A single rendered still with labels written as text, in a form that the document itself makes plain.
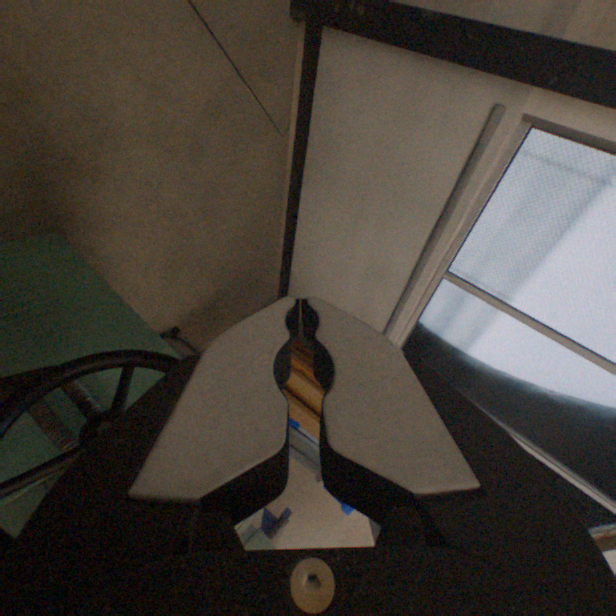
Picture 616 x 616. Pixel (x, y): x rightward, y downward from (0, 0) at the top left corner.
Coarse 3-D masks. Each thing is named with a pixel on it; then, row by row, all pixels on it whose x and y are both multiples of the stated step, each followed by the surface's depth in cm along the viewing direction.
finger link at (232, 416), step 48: (240, 336) 10; (288, 336) 10; (192, 384) 8; (240, 384) 8; (192, 432) 7; (240, 432) 7; (288, 432) 7; (144, 480) 6; (192, 480) 6; (240, 480) 6
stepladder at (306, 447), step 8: (176, 328) 162; (160, 336) 156; (176, 336) 162; (184, 336) 161; (168, 344) 156; (176, 344) 156; (184, 344) 161; (192, 344) 159; (176, 352) 156; (184, 352) 153; (296, 424) 139; (296, 432) 136; (304, 432) 138; (296, 440) 136; (304, 440) 134; (312, 440) 136; (296, 448) 148; (304, 448) 136; (312, 448) 133; (296, 456) 144; (304, 456) 148; (312, 456) 136; (304, 464) 145; (312, 464) 143; (312, 472) 146; (320, 472) 133; (320, 480) 138; (344, 504) 130; (344, 512) 133
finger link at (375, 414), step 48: (336, 336) 10; (384, 336) 10; (336, 384) 8; (384, 384) 8; (336, 432) 7; (384, 432) 7; (432, 432) 7; (336, 480) 7; (384, 480) 6; (432, 480) 6
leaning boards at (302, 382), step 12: (300, 348) 206; (300, 360) 201; (312, 360) 205; (300, 372) 198; (312, 372) 192; (288, 384) 215; (300, 384) 198; (312, 384) 192; (288, 396) 211; (300, 396) 213; (312, 396) 196; (300, 408) 206; (312, 408) 211; (300, 420) 215; (312, 420) 204; (312, 432) 213
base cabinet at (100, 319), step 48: (48, 240) 94; (0, 288) 76; (48, 288) 80; (96, 288) 84; (0, 336) 67; (48, 336) 70; (96, 336) 73; (144, 336) 76; (96, 384) 64; (144, 384) 67; (0, 480) 49
